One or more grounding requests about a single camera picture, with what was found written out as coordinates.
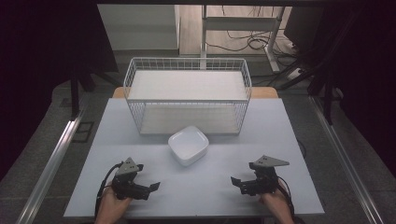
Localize person's right hand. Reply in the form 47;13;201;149
259;181;291;217

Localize aluminium rail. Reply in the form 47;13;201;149
14;101;89;224
308;95;387;224

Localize white cabinet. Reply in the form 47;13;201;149
97;4;181;51

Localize dark curtain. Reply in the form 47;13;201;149
306;0;396;178
0;0;120;183

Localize black stand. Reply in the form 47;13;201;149
68;60;122;119
276;12;353;126

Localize white power strip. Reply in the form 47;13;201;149
287;66;304;81

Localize white wire rack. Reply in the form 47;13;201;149
122;56;253;136

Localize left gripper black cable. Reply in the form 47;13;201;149
93;161;124;219

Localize black floor cables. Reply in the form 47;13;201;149
205;6;307;88

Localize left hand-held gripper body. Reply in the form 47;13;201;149
110;157;151;201

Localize white metal desk frame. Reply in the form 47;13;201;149
200;5;287;75

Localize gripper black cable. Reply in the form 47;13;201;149
93;161;124;219
276;175;296;218

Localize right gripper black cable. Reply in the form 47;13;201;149
276;175;296;218

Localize white square bowl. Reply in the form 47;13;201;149
167;125;210;167

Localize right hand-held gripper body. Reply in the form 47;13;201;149
244;154;290;197

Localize person's left hand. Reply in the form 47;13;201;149
94;186;134;220

